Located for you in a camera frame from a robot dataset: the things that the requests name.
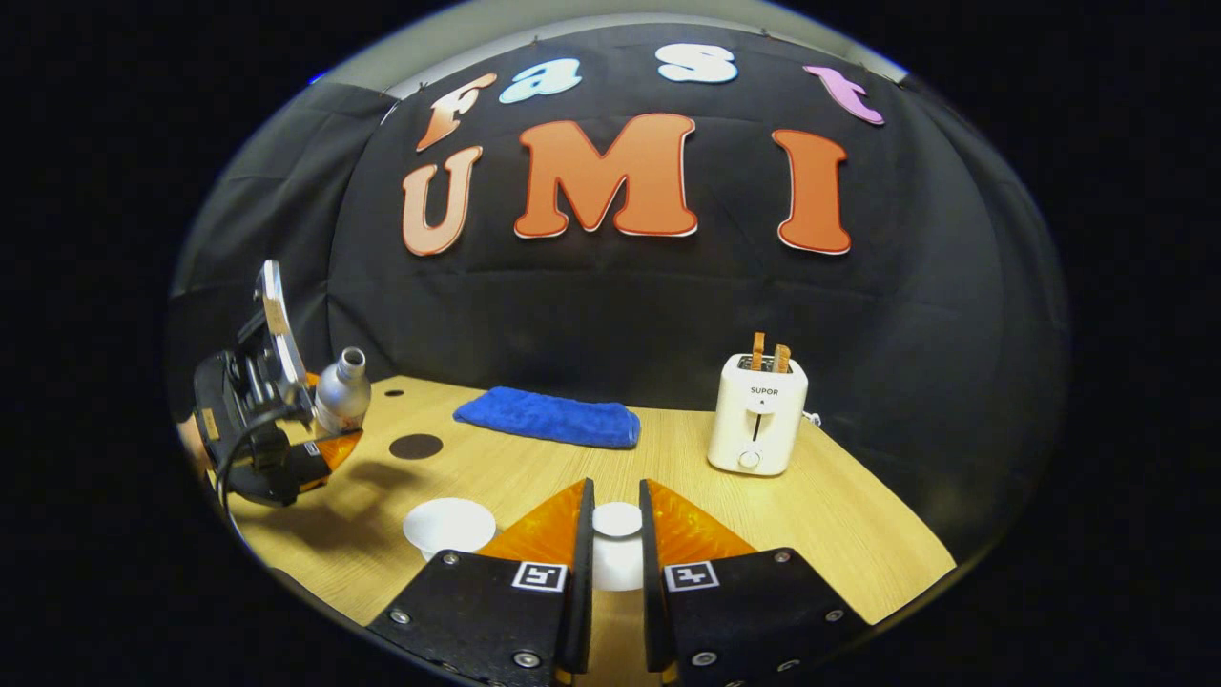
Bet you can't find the black backdrop cloth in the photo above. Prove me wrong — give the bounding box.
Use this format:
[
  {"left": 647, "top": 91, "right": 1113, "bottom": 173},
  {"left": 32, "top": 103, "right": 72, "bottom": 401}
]
[{"left": 172, "top": 24, "right": 1069, "bottom": 564}]

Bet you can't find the white toaster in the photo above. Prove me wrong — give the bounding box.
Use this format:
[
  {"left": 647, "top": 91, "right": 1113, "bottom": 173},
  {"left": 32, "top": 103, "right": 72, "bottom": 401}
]
[{"left": 707, "top": 353, "right": 810, "bottom": 477}]

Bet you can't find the silver water bottle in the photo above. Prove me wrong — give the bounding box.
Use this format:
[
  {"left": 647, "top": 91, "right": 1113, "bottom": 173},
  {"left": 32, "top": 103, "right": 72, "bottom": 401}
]
[{"left": 313, "top": 347, "right": 373, "bottom": 438}]

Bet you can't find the white teacup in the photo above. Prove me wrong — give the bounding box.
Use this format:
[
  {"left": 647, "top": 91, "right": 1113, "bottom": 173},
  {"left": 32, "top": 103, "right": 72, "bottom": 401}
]
[{"left": 402, "top": 497, "right": 498, "bottom": 562}]

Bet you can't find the blue towel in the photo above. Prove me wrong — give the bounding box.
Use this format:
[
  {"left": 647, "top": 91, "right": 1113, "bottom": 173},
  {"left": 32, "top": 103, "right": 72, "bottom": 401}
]
[{"left": 453, "top": 385, "right": 642, "bottom": 450}]

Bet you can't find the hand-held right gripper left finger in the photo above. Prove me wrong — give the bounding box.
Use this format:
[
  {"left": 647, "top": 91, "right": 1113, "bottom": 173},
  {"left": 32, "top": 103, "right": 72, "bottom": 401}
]
[{"left": 367, "top": 477, "right": 597, "bottom": 687}]

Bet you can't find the white teacup lid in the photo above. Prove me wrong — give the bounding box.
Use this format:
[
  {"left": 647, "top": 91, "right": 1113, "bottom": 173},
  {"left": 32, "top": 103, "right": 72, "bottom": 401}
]
[{"left": 591, "top": 502, "right": 646, "bottom": 593}]

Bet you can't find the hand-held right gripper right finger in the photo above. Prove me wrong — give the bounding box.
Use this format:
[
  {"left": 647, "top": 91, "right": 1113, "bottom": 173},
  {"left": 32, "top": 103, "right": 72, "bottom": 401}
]
[{"left": 639, "top": 479, "right": 871, "bottom": 687}]

